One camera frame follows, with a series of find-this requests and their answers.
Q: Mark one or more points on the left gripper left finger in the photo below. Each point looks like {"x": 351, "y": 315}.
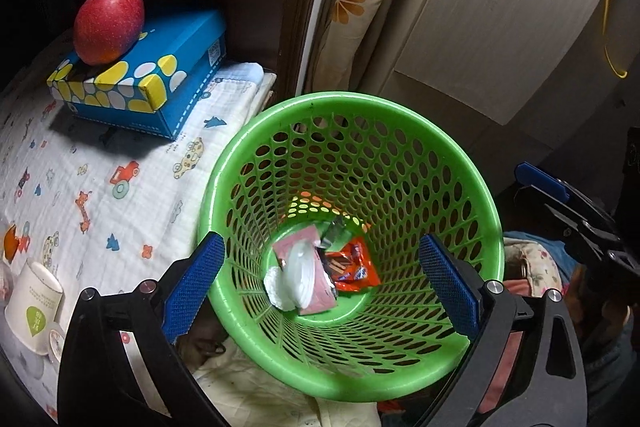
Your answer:
{"x": 186, "y": 284}

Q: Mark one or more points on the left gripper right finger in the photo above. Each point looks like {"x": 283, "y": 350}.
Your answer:
{"x": 456, "y": 285}

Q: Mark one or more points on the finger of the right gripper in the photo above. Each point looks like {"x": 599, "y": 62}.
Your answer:
{"x": 528, "y": 174}

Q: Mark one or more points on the orange snack wrapper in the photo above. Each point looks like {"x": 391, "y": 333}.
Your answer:
{"x": 351, "y": 269}

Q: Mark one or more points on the white paper cup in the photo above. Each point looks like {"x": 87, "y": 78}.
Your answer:
{"x": 33, "y": 306}

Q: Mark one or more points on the white round plastic lid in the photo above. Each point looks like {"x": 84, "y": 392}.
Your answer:
{"x": 290, "y": 284}

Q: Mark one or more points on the pink snack wrapper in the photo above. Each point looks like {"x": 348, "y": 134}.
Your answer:
{"x": 323, "y": 299}

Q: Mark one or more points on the clear round plastic lid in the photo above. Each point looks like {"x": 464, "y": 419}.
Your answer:
{"x": 55, "y": 344}

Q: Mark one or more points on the orange peel piece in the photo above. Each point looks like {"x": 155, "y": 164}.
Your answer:
{"x": 10, "y": 244}

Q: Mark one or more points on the right hand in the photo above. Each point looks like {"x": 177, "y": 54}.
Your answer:
{"x": 599, "y": 304}

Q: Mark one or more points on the floral fabric bundle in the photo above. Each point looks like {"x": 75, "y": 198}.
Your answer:
{"x": 534, "y": 264}

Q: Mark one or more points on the white printed blanket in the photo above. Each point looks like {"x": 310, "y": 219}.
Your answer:
{"x": 105, "y": 207}

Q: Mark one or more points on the grey wooden wardrobe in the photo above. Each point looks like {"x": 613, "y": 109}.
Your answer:
{"x": 509, "y": 80}

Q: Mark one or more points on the blue spotted tissue box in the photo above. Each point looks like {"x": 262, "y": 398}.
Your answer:
{"x": 155, "y": 85}

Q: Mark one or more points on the red apple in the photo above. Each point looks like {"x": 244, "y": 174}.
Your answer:
{"x": 105, "y": 30}

